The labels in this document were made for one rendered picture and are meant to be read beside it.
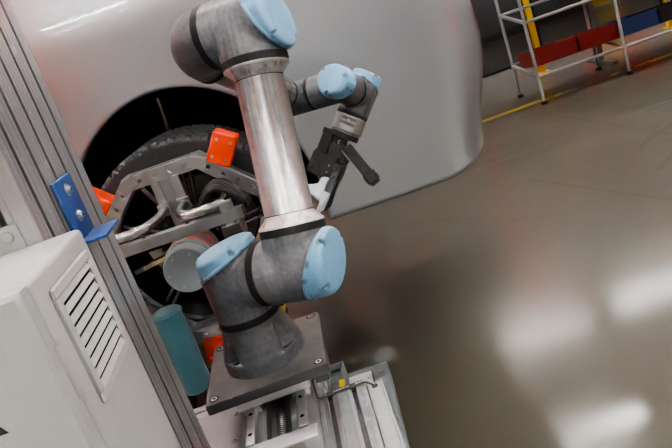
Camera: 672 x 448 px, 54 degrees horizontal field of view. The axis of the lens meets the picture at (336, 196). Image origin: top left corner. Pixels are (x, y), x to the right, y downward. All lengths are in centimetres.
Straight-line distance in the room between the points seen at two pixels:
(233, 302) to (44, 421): 56
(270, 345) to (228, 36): 53
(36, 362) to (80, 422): 7
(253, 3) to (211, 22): 8
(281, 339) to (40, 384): 63
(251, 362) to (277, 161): 36
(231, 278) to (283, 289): 10
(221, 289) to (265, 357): 14
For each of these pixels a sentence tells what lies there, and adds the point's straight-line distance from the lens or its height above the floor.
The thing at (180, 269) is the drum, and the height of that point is 86.
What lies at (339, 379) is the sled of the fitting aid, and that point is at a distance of 245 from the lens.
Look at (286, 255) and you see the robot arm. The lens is 110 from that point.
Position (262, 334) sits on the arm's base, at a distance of 120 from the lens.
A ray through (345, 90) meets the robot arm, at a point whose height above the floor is 120.
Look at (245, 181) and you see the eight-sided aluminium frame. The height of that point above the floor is 100.
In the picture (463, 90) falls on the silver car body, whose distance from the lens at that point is 218.
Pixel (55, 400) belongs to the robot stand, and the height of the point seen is 113.
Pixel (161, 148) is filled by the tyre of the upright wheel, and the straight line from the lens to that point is 201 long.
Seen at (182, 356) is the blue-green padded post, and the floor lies 61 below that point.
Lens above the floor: 137
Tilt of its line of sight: 15 degrees down
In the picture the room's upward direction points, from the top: 19 degrees counter-clockwise
